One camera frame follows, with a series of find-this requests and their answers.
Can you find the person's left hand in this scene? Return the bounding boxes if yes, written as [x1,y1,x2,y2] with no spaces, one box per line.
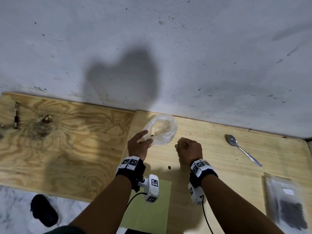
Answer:
[127,130,153,161]

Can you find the person's right hand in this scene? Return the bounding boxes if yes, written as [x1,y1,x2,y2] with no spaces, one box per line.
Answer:
[175,138,203,165]

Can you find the coffee beans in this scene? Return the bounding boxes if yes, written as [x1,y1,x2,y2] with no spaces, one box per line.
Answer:
[150,129,287,170]

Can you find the translucent plastic bowl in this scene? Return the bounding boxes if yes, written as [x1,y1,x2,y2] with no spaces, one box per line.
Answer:
[142,114,178,147]

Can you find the metal spoon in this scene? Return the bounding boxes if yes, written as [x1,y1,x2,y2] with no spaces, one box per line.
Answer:
[225,134,263,167]

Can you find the clear zip plastic bag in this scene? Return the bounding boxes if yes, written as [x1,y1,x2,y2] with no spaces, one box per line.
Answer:
[262,173,309,232]

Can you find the person's right forearm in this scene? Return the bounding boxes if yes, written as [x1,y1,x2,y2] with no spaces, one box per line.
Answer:
[201,174,284,234]

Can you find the person's left forearm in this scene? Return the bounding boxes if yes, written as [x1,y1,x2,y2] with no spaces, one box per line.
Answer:
[69,175,132,234]

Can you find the person's dark green shirt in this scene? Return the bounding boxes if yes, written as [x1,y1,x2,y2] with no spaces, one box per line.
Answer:
[45,225,86,234]

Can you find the black left wristband with markers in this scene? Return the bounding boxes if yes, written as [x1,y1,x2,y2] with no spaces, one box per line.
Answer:
[115,156,146,192]

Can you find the black wristband with markers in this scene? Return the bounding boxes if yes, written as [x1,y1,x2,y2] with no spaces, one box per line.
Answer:
[189,159,219,189]
[115,156,146,192]

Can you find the black right wristband with markers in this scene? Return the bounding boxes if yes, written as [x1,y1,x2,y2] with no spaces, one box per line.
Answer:
[189,159,219,189]

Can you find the yellow-green backing sheet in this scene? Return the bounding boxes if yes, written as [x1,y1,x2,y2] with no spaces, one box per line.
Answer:
[119,179,172,234]

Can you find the plywood board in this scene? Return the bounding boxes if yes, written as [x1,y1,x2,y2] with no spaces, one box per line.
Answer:
[0,92,136,202]

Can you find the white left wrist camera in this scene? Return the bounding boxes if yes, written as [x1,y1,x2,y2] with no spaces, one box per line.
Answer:
[137,175,160,203]

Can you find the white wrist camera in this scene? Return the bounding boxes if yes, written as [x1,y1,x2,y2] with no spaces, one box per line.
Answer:
[137,175,160,203]
[188,182,205,205]

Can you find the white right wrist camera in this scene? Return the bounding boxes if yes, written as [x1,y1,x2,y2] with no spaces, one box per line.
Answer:
[188,182,205,205]

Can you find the black left camera cable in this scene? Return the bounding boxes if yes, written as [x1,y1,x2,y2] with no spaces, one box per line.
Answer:
[126,192,147,207]

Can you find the black camera cable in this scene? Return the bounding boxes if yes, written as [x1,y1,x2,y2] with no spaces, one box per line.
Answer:
[201,195,214,234]
[126,192,147,207]

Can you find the black right camera cable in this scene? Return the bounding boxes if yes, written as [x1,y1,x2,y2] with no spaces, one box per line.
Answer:
[201,195,214,234]

